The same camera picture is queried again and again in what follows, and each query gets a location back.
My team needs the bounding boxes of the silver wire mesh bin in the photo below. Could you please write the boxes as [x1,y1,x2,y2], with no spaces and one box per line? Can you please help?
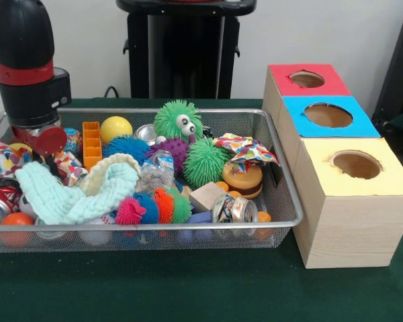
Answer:
[0,107,305,254]

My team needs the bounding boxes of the white multicolour dotted cloth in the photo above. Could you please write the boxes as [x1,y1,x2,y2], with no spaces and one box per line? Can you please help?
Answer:
[214,133,280,174]
[0,139,34,179]

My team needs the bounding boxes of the yellow ball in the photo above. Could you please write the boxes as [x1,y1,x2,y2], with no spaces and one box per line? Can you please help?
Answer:
[99,115,134,146]

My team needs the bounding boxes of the green fuzzy ball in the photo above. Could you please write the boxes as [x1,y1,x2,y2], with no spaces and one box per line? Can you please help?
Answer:
[183,136,232,189]

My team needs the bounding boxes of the green fuzzy toy with eyes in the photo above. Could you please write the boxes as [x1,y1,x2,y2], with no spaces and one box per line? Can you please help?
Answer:
[153,99,204,139]

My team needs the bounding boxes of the mint green cloth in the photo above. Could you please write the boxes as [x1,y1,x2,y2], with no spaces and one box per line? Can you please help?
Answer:
[15,160,140,225]

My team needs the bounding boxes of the cream waffle cloth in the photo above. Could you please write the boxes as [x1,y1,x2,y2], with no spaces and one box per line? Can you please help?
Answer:
[79,152,142,197]

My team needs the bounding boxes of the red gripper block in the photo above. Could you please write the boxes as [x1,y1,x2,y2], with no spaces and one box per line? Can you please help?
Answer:
[11,125,69,175]

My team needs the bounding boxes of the black chair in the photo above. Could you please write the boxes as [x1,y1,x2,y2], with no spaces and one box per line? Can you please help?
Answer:
[371,5,403,135]

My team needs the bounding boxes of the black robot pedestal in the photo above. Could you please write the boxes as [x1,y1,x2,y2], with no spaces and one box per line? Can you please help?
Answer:
[116,0,258,99]

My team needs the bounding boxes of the blue spiky ball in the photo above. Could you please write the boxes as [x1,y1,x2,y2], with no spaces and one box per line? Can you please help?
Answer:
[103,134,152,165]

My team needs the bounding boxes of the wooden box with three holes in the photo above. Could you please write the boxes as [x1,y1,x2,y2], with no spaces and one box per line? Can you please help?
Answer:
[262,62,403,270]

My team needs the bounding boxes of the orange plastic grid tray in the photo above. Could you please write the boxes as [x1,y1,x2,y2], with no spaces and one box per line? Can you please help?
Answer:
[82,121,103,172]

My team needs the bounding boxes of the multicolour fuzzy caterpillar toy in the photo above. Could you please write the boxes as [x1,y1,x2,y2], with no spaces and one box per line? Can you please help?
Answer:
[114,186,193,226]

